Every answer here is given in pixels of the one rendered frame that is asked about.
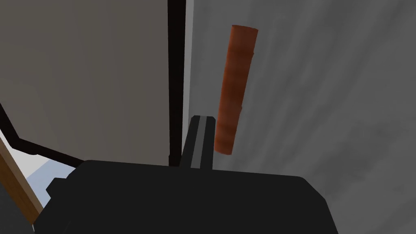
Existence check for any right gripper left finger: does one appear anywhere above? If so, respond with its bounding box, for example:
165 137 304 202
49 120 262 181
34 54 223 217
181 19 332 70
180 115 200 169

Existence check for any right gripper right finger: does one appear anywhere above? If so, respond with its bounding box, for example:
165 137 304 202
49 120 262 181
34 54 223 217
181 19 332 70
196 116 217 171

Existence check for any grey cupboard door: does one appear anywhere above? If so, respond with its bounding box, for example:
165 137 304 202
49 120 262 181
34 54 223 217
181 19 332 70
181 0 416 234

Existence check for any beige cupboard panel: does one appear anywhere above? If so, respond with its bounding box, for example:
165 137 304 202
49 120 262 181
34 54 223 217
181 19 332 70
0 0 170 167

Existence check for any brown wooden plank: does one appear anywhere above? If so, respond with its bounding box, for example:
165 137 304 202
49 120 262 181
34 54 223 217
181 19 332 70
0 138 44 225

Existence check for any orange-brown bar handle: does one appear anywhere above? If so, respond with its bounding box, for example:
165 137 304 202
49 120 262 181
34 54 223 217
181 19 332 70
213 24 259 156

